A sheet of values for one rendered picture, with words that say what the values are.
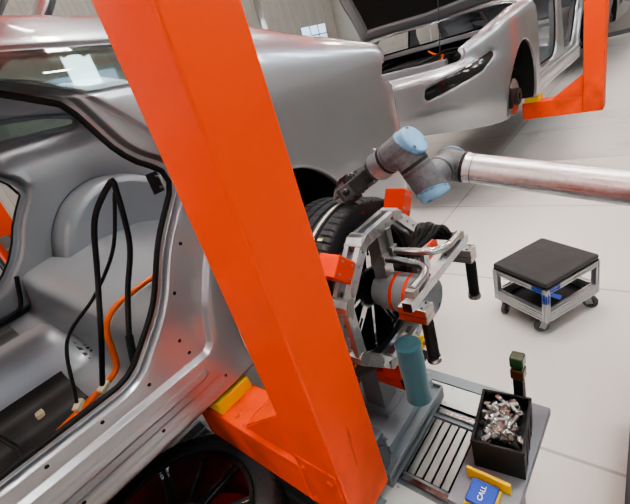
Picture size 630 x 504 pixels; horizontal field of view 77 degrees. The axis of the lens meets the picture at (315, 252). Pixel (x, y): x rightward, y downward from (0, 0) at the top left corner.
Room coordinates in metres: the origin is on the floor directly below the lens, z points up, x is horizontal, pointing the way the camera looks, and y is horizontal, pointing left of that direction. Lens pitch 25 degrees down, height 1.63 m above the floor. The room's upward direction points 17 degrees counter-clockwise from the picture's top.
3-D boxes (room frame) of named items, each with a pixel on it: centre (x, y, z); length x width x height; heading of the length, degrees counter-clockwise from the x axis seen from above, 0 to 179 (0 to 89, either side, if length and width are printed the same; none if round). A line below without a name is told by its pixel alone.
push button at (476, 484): (0.66, -0.24, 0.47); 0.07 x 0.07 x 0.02; 43
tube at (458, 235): (1.17, -0.37, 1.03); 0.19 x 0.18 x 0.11; 43
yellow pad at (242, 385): (1.12, 0.45, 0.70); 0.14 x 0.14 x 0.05; 43
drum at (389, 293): (1.14, -0.26, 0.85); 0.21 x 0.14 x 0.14; 43
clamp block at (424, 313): (0.93, -0.23, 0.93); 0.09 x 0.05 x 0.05; 43
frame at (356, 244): (1.19, -0.21, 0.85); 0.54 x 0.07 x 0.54; 133
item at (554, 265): (1.81, -1.20, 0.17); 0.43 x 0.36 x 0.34; 107
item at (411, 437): (1.30, -0.08, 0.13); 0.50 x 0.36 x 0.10; 133
